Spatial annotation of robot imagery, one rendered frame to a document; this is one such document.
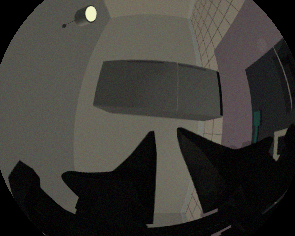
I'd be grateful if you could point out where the beige tile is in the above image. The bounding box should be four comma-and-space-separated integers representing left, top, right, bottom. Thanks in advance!
272, 129, 287, 161

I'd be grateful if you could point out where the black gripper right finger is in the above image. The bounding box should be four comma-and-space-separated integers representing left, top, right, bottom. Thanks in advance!
176, 127, 273, 214

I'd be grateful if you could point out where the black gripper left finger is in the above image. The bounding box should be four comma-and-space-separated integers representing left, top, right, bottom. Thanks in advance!
61, 130, 158, 224

